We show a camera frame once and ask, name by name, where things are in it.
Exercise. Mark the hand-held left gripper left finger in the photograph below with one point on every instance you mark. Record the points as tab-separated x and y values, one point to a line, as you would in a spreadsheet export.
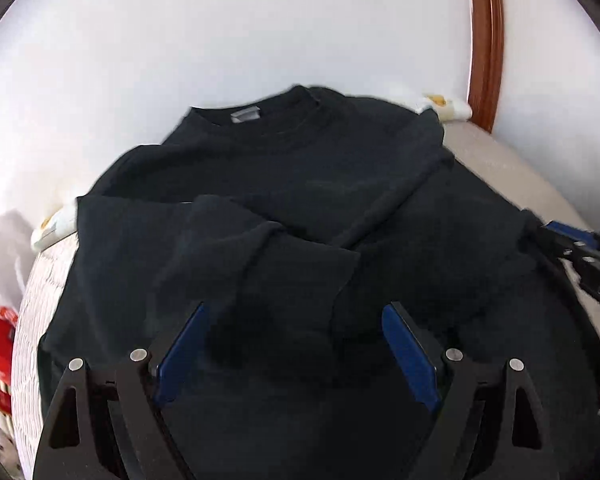
182	355

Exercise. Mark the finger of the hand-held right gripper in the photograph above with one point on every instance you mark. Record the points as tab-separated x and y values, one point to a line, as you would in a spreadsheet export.
575	230
587	270

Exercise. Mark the white bed mattress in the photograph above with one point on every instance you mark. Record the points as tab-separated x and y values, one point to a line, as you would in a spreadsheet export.
45	285

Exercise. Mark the black sweatshirt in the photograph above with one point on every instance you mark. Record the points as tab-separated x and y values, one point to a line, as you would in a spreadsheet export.
290	195

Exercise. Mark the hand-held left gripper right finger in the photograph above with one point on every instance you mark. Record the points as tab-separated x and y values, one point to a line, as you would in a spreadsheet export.
410	355

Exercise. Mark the brown wooden door frame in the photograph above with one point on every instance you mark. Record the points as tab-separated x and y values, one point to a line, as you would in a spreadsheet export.
485	35

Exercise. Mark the white plastic bag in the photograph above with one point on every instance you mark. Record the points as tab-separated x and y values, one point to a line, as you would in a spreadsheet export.
2	255

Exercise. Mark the white pillow with yellow print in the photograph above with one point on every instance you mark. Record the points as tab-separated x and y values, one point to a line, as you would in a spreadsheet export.
450	107

